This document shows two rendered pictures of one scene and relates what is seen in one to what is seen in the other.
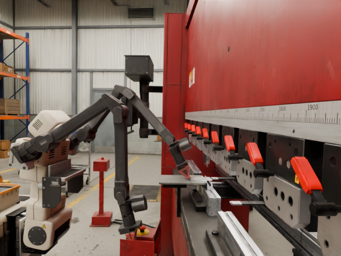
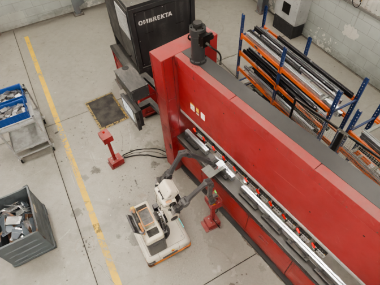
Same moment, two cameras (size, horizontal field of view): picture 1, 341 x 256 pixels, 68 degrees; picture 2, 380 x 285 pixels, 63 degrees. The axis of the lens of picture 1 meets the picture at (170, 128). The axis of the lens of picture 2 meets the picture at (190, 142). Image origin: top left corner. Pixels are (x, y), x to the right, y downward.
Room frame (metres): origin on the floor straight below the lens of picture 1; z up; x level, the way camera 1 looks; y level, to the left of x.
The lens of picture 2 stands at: (-0.31, 1.35, 4.51)
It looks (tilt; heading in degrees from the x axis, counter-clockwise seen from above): 52 degrees down; 329
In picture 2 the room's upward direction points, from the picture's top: 4 degrees counter-clockwise
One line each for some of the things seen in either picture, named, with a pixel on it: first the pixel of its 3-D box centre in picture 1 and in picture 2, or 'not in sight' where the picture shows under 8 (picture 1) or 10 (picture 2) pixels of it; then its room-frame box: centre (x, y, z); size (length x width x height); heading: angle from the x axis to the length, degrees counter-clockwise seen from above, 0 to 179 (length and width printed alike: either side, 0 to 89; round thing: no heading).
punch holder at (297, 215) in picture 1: (299, 176); (278, 206); (0.51, -0.26, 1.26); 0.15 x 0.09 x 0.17; 3
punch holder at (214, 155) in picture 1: (223, 142); (242, 171); (1.10, -0.23, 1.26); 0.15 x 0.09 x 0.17; 3
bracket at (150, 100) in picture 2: (159, 132); (151, 109); (2.76, 0.12, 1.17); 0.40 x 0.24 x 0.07; 3
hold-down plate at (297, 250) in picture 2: not in sight; (297, 250); (0.07, -0.23, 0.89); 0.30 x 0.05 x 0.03; 3
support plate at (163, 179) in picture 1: (180, 179); (212, 168); (1.47, -0.07, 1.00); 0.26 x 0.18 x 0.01; 93
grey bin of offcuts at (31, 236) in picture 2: not in sight; (22, 227); (2.59, 2.48, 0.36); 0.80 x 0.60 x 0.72; 174
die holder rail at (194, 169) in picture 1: (192, 170); (196, 141); (2.03, -0.19, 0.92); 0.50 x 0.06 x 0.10; 3
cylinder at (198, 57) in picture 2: not in sight; (203, 43); (2.02, -0.32, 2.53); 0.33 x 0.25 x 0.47; 3
